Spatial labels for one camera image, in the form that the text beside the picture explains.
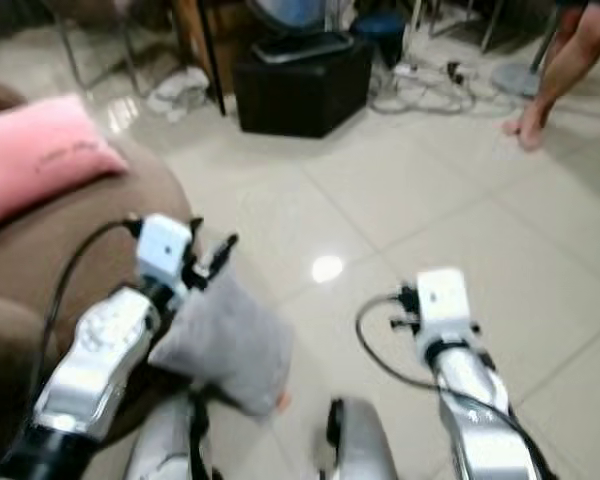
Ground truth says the white crumpled cloth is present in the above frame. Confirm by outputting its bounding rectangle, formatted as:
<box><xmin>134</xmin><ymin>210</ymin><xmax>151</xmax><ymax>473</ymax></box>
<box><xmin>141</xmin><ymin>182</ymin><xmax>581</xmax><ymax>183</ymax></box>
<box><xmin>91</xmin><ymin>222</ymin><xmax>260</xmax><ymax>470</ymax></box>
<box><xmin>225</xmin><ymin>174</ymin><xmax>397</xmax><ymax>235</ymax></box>
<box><xmin>144</xmin><ymin>65</ymin><xmax>212</xmax><ymax>122</ymax></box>

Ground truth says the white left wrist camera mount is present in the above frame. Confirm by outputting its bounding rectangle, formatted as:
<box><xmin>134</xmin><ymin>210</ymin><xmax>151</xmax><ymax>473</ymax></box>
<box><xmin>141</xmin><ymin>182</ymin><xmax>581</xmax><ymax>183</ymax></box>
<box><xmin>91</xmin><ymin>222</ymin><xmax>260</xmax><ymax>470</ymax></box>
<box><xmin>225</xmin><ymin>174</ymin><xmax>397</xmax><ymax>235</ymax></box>
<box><xmin>136</xmin><ymin>212</ymin><xmax>195</xmax><ymax>287</ymax></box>

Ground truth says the grey pillow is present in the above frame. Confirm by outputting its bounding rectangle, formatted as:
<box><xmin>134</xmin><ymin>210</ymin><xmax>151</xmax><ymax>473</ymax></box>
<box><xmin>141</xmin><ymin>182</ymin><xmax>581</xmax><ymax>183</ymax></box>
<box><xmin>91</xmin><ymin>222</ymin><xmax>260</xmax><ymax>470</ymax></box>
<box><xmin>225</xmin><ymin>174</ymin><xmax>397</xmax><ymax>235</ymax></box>
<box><xmin>147</xmin><ymin>270</ymin><xmax>294</xmax><ymax>417</ymax></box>

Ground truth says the brown round sofa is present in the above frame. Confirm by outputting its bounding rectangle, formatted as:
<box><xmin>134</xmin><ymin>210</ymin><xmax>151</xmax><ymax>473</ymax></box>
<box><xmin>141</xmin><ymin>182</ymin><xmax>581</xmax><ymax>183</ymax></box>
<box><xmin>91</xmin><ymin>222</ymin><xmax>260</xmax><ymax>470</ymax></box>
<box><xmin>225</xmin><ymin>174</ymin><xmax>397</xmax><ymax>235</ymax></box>
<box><xmin>0</xmin><ymin>80</ymin><xmax>193</xmax><ymax>473</ymax></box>

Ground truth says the white power strip with cables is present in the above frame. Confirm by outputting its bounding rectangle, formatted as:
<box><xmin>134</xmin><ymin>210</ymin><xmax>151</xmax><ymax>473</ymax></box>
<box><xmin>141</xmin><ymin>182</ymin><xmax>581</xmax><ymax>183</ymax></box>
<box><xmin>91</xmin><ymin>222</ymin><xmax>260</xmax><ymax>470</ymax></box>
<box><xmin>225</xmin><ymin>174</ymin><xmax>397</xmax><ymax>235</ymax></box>
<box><xmin>368</xmin><ymin>58</ymin><xmax>483</xmax><ymax>113</ymax></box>

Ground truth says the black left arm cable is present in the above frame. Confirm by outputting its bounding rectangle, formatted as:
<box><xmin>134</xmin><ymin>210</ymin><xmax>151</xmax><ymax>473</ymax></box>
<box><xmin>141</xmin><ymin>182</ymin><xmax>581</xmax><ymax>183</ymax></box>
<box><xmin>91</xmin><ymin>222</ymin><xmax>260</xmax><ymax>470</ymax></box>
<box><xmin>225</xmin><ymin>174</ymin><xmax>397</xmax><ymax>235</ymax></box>
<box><xmin>40</xmin><ymin>217</ymin><xmax>144</xmax><ymax>411</ymax></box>

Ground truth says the grey flat tray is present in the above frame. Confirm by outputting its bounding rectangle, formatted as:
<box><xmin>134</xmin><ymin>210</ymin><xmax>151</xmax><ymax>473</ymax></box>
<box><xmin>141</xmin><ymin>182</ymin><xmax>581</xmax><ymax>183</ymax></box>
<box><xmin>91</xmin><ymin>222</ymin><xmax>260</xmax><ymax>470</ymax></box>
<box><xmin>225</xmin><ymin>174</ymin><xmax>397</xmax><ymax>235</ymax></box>
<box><xmin>251</xmin><ymin>31</ymin><xmax>357</xmax><ymax>65</ymax></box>

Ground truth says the silver right robot leg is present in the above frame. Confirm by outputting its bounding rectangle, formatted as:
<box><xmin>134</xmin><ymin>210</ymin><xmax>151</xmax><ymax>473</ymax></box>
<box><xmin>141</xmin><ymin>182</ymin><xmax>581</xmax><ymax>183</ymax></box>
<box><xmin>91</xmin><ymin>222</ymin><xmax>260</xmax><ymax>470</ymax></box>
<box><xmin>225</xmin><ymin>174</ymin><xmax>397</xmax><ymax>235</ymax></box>
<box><xmin>324</xmin><ymin>397</ymin><xmax>403</xmax><ymax>480</ymax></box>

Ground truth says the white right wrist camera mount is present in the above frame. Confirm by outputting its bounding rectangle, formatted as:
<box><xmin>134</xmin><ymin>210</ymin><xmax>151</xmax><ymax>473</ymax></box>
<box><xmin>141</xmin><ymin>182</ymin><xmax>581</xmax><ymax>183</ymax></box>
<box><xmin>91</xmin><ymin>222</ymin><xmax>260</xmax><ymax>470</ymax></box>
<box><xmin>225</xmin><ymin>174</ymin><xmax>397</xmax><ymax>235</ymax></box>
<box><xmin>414</xmin><ymin>267</ymin><xmax>478</xmax><ymax>343</ymax></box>

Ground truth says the black box stool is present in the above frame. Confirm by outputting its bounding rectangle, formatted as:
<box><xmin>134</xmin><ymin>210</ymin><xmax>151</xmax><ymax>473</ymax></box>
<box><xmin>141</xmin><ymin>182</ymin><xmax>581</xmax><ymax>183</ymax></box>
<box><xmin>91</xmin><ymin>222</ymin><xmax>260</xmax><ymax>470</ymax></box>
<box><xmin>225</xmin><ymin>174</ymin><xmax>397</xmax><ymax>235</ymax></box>
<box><xmin>232</xmin><ymin>35</ymin><xmax>377</xmax><ymax>139</ymax></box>

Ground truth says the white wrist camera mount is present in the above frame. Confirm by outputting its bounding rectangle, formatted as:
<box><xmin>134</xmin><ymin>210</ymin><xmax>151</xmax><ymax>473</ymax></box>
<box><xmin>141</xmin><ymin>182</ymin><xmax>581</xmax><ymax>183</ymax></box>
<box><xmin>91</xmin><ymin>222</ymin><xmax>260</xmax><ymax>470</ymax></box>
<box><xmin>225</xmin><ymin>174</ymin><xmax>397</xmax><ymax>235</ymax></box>
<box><xmin>136</xmin><ymin>212</ymin><xmax>195</xmax><ymax>287</ymax></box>
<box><xmin>414</xmin><ymin>267</ymin><xmax>478</xmax><ymax>343</ymax></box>

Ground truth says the person's bare leg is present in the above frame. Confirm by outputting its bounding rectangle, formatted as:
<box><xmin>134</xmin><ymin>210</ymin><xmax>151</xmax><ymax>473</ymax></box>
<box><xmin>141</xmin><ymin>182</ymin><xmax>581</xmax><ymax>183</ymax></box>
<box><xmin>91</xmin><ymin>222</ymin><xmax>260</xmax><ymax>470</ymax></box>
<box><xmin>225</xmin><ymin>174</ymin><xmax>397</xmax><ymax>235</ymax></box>
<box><xmin>502</xmin><ymin>0</ymin><xmax>600</xmax><ymax>152</ymax></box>

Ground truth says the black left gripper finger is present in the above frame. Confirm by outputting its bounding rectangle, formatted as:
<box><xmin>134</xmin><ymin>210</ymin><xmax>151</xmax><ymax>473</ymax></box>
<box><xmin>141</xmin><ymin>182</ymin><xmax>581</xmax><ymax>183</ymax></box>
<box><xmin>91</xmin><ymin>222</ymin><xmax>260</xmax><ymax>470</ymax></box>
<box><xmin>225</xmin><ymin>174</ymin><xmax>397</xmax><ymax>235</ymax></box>
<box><xmin>208</xmin><ymin>232</ymin><xmax>240</xmax><ymax>275</ymax></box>

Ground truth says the pink pillow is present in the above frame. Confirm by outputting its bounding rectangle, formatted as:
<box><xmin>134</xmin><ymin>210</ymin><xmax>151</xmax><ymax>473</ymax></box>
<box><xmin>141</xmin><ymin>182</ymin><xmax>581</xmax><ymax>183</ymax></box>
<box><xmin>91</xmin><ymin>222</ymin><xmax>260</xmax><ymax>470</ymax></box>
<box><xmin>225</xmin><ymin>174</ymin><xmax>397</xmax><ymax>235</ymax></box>
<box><xmin>0</xmin><ymin>95</ymin><xmax>130</xmax><ymax>232</ymax></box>

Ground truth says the grey round stand base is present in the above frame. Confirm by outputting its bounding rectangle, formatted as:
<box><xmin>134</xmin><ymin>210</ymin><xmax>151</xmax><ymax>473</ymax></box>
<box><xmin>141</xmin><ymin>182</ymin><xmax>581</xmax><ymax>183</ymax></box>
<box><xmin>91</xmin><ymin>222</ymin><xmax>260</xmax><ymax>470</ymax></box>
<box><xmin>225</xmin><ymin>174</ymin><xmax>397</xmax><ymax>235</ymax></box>
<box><xmin>489</xmin><ymin>60</ymin><xmax>548</xmax><ymax>99</ymax></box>

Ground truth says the blue round stool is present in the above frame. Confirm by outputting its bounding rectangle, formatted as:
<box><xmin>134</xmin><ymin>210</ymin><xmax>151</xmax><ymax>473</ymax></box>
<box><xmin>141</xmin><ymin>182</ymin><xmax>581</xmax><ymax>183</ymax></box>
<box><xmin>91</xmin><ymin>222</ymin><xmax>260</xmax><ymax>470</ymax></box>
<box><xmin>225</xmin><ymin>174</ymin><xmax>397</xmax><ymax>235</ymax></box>
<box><xmin>351</xmin><ymin>9</ymin><xmax>407</xmax><ymax>68</ymax></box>

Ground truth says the blue round fan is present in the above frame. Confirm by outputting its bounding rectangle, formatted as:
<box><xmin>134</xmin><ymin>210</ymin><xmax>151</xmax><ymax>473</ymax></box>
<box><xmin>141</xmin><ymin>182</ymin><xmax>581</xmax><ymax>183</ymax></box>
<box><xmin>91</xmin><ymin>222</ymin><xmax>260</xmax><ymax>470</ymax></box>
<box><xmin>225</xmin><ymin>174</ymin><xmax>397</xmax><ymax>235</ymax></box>
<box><xmin>246</xmin><ymin>0</ymin><xmax>328</xmax><ymax>33</ymax></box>

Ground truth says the metal chair frame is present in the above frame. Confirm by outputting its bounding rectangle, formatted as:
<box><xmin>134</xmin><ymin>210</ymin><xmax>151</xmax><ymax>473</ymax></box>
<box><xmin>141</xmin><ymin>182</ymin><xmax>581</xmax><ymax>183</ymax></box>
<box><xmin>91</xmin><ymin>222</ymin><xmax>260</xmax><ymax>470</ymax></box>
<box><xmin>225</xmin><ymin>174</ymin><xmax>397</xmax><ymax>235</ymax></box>
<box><xmin>44</xmin><ymin>0</ymin><xmax>143</xmax><ymax>93</ymax></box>

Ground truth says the brown wooden cabinet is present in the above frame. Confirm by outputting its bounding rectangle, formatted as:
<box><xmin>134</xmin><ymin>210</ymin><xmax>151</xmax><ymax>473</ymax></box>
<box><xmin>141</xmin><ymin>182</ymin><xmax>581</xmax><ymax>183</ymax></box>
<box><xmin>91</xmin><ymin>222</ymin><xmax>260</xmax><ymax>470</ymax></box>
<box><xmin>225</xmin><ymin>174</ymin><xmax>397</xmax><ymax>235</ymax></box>
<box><xmin>170</xmin><ymin>0</ymin><xmax>257</xmax><ymax>93</ymax></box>

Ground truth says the black slanted pole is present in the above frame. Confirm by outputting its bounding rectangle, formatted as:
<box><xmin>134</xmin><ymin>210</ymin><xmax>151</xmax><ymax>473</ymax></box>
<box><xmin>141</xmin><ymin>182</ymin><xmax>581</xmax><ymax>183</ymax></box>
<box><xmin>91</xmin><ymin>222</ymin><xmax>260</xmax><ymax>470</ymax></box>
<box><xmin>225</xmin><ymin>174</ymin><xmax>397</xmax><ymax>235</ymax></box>
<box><xmin>197</xmin><ymin>0</ymin><xmax>229</xmax><ymax>117</ymax></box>

